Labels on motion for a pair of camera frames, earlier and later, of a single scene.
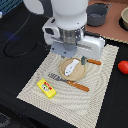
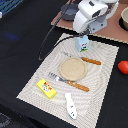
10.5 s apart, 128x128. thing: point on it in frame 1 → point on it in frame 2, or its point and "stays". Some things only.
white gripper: [67, 42] → [91, 17]
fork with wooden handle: [69, 82] stays
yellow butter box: [47, 88] stays
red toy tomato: [123, 67] stays
